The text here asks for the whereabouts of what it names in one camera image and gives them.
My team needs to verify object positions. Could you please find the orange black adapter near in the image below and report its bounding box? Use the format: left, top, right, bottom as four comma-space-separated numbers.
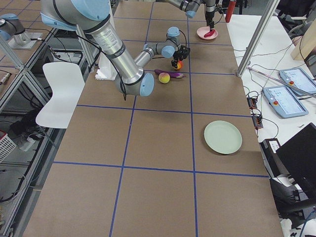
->
252, 115, 263, 130

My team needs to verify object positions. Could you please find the teach pendant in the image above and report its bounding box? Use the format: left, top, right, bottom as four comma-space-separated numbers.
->
278, 68, 316, 97
263, 86, 309, 119

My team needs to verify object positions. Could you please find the orange black adapter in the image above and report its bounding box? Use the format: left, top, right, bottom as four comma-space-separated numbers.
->
252, 115, 263, 130
247, 97, 258, 109

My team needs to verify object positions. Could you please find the aluminium frame post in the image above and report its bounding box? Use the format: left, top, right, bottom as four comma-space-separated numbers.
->
236, 0, 280, 78

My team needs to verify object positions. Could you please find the green plate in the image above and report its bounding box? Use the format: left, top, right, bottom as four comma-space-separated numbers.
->
204, 120, 242, 155

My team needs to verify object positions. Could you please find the black box with label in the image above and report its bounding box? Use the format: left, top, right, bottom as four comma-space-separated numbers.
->
260, 138, 290, 178

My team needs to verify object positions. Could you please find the red fire extinguisher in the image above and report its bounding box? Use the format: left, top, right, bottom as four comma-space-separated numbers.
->
225, 0, 237, 23

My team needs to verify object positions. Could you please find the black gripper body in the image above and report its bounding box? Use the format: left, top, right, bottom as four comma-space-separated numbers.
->
173, 46, 191, 61
205, 6, 216, 23

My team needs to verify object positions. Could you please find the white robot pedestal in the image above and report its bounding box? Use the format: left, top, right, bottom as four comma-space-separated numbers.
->
95, 0, 124, 81

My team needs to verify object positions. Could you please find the yellow pink peach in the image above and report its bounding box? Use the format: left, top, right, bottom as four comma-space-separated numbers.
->
158, 73, 170, 84

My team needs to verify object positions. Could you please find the orange black adapter far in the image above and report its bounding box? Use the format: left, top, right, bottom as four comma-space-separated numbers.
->
247, 97, 258, 109

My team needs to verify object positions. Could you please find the purple eggplant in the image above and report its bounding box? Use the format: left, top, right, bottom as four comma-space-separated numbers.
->
154, 69, 185, 79

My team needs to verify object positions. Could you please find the pink plate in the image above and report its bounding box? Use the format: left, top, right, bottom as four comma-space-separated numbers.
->
197, 26, 218, 40

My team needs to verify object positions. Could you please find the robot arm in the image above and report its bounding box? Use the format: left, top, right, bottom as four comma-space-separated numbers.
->
41, 0, 190, 96
166, 0, 217, 31

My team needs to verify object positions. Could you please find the white plastic basket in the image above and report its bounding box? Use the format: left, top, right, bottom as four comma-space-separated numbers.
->
0, 130, 16, 162

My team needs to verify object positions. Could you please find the wooden board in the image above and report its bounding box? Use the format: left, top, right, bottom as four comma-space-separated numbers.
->
291, 20, 316, 60

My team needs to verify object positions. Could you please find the black laptop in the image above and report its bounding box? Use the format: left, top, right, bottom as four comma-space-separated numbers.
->
276, 123, 316, 196

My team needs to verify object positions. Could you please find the white chair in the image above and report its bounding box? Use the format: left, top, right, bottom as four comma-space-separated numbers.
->
36, 62, 85, 129

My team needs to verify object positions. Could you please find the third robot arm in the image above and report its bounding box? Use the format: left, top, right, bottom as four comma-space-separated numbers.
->
0, 13, 42, 49

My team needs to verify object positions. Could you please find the red chili pepper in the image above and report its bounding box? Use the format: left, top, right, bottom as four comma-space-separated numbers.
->
203, 29, 216, 38

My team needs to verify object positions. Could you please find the red yellow pomegranate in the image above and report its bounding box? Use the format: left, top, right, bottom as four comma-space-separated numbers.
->
174, 61, 183, 71

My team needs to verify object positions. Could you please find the near teach pendant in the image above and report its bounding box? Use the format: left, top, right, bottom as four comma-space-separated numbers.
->
263, 86, 309, 119

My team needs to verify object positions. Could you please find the far teach pendant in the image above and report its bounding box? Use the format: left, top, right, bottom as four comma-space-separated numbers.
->
278, 68, 316, 97

